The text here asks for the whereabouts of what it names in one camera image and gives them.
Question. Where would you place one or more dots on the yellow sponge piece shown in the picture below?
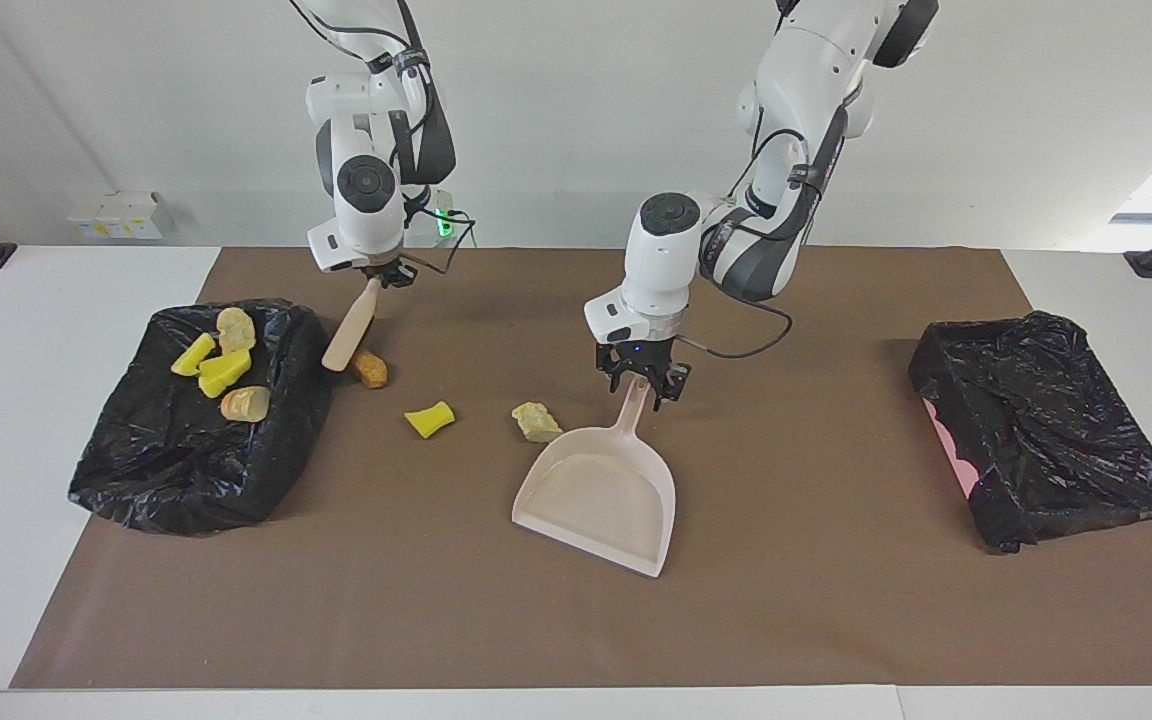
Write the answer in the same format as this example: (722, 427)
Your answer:
(193, 355)
(224, 373)
(429, 420)

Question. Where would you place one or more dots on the black trash bag bin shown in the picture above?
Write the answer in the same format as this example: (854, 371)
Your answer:
(186, 460)

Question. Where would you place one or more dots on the brown bread nugget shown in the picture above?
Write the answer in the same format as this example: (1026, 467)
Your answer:
(372, 371)

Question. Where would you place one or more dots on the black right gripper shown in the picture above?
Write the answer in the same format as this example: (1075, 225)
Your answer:
(388, 268)

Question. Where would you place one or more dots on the brown table mat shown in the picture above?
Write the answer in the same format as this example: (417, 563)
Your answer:
(436, 620)

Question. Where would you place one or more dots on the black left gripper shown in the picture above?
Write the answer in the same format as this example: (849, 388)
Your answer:
(641, 357)

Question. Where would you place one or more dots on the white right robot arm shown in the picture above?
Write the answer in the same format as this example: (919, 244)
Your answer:
(366, 185)

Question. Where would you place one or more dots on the beige brush with black bristles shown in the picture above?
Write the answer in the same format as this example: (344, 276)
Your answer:
(351, 330)

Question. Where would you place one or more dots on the black trash bag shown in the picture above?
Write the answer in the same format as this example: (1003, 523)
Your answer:
(1046, 420)

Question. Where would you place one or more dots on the white wall socket box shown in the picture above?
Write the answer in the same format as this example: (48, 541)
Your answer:
(116, 215)

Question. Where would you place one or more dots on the pink plastic bin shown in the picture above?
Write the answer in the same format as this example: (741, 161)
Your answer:
(956, 450)

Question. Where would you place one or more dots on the pale beige lump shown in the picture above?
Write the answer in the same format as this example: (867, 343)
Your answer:
(536, 420)
(245, 404)
(235, 329)

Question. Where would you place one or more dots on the beige plastic dustpan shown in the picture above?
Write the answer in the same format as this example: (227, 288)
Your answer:
(601, 500)

